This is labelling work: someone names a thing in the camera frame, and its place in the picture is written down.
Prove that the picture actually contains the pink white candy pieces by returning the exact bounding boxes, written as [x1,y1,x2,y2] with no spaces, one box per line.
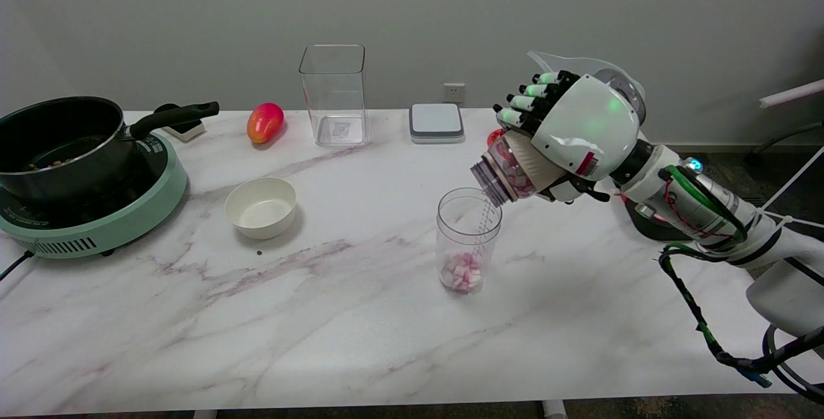
[440,144,536,295]

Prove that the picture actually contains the white padded bar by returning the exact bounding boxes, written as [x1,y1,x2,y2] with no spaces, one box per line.
[759,79,824,109]

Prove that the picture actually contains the white ceramic bowl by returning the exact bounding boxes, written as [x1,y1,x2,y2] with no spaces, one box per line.
[224,176,298,240]

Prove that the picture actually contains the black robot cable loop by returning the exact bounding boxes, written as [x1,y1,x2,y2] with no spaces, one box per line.
[762,326,824,405]

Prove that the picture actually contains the translucent plastic measuring jug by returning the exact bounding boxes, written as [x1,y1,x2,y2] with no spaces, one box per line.
[527,51,646,125]

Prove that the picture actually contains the square transparent container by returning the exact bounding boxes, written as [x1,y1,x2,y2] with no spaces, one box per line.
[299,44,370,147]

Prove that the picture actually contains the clear jar with brown label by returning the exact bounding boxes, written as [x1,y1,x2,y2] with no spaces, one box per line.
[470,129,568,207]

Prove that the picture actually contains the black saucepan with handle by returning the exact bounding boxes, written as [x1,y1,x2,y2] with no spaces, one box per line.
[0,96,220,204]

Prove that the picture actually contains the white black power adapter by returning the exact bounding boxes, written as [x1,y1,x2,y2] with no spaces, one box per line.
[154,104,207,143]

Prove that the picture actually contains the round transparent measuring cup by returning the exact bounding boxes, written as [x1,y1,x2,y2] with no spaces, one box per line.
[436,187,503,295]

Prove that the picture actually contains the black cooker power cord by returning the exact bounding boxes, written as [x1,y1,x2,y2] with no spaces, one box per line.
[0,250,34,281]

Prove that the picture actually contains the black device with pink label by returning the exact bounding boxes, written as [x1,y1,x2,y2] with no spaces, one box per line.
[626,201,686,243]

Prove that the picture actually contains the green induction cooker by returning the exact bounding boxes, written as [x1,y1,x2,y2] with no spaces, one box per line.
[0,131,189,259]

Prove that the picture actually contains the black green robot cable bundle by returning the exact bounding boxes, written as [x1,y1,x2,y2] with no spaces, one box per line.
[658,163,824,389]

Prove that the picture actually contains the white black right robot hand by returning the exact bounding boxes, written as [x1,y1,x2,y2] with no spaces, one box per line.
[492,70,646,205]

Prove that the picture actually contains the red yellow mango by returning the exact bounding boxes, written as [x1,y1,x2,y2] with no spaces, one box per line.
[247,102,285,144]

